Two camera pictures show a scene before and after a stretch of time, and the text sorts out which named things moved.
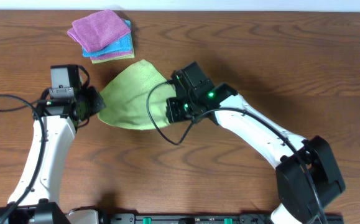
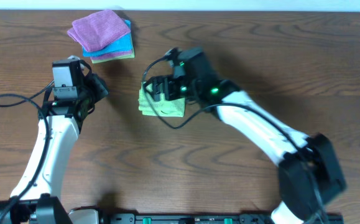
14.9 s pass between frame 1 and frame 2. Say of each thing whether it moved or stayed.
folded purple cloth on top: stayed
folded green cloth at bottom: stayed
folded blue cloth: stayed
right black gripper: moved
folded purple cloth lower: stayed
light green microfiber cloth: moved
